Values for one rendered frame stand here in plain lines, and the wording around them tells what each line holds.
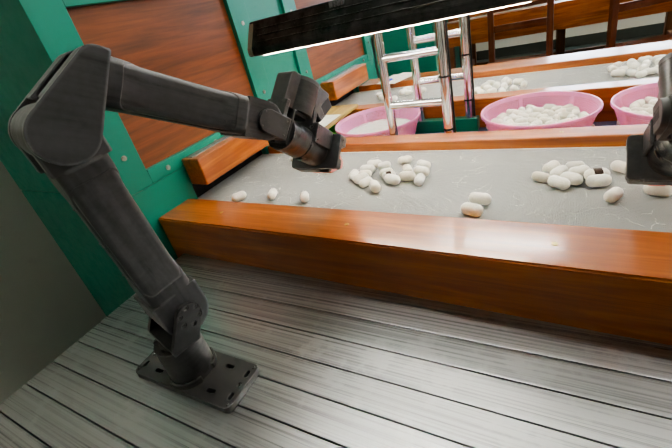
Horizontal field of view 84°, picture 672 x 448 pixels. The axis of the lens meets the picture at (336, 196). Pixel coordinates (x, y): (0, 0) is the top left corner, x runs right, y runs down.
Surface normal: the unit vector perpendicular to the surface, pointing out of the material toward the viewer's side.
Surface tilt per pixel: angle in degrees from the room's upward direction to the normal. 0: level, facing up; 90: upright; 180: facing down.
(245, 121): 93
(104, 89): 90
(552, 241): 0
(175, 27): 90
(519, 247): 0
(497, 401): 0
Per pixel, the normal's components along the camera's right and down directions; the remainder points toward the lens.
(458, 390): -0.22, -0.87
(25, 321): 0.87, 0.03
